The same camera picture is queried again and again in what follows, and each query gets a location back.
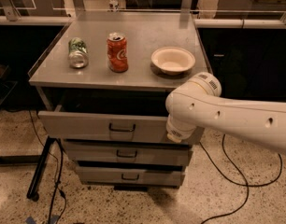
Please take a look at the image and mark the black table leg with caster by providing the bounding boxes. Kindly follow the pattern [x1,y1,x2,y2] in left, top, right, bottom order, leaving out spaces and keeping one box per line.
[26,136,55,202]

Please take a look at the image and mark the grey metal cabinet table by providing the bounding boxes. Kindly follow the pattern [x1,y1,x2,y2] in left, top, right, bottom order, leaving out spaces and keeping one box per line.
[27,10,213,192]

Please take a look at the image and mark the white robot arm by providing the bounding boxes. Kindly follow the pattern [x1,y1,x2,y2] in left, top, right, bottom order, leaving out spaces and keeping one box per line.
[165,72,286,155]

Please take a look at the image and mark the black floor cable right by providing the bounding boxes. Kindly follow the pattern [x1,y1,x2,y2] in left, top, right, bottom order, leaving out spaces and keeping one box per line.
[198,133,284,224]

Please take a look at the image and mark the grey bottom drawer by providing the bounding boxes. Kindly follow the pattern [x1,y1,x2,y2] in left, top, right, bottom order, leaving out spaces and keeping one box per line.
[76,161,185,187]

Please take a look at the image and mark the black floor cable left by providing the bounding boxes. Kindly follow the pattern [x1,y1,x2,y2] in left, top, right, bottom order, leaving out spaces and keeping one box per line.
[28,109,68,224]

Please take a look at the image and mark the black floor cable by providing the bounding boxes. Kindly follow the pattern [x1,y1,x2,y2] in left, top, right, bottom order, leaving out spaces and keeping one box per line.
[28,109,68,224]
[198,133,284,224]

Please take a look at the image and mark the grey middle drawer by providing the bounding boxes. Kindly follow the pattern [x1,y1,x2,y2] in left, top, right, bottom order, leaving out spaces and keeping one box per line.
[64,140,192,166]

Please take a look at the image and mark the black top drawer handle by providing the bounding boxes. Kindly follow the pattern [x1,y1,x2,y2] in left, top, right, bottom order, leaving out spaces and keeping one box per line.
[108,123,136,133]

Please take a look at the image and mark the red cola can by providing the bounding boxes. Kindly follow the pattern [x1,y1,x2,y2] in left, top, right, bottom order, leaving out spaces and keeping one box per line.
[107,32,128,73]

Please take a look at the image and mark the clear plastic water bottle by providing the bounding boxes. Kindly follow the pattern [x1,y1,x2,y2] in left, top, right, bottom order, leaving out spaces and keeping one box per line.
[109,0,119,11]

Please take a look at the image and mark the grey top drawer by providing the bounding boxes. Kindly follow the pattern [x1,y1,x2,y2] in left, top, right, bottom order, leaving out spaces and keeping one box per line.
[37,104,206,146]

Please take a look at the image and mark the white horizontal rail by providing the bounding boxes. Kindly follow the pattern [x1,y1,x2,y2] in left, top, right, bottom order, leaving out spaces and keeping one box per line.
[0,16,286,30]

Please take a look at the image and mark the grey drawer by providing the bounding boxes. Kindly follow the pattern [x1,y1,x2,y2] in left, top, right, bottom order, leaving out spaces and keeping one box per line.
[76,161,185,187]
[37,104,206,146]
[64,140,192,166]

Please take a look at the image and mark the white paper bowl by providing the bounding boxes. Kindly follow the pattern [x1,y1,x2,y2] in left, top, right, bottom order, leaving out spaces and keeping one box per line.
[151,47,195,76]

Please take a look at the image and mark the green crushed soda can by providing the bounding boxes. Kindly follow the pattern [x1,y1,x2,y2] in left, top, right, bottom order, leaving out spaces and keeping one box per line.
[68,37,89,68]

